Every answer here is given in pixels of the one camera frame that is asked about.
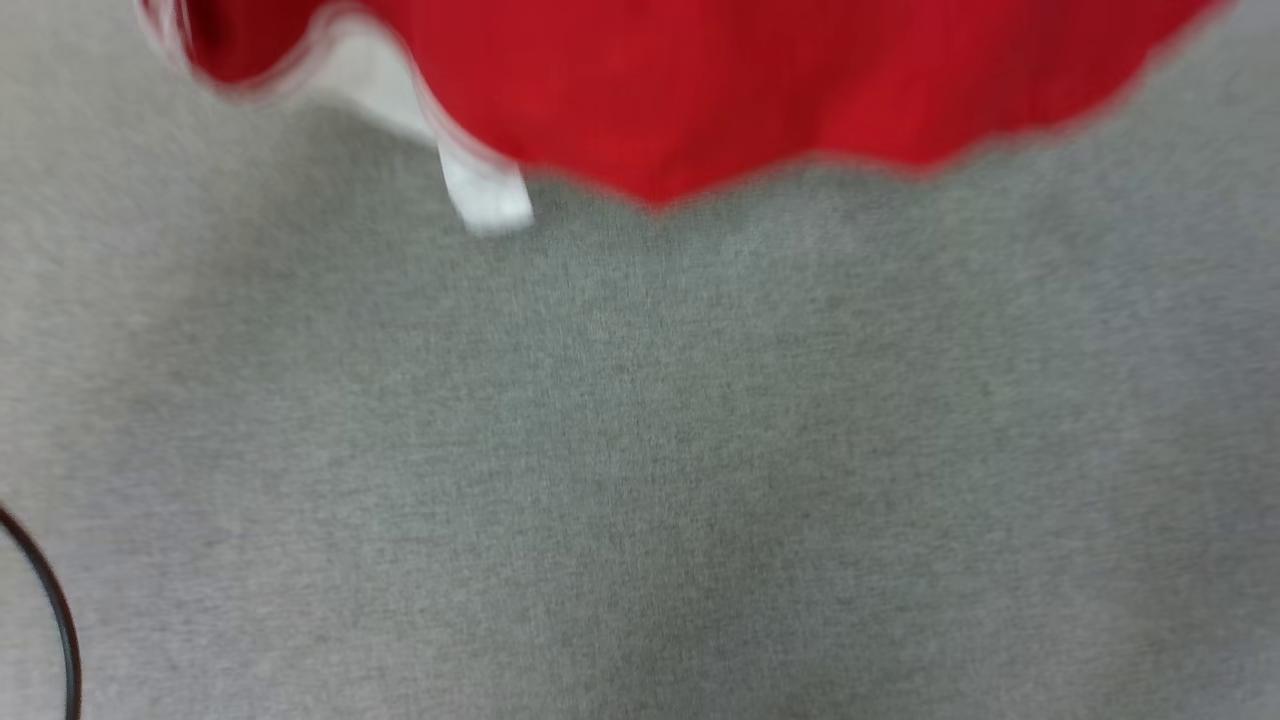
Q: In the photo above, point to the red garment with white trim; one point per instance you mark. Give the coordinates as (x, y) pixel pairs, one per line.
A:
(700, 80)

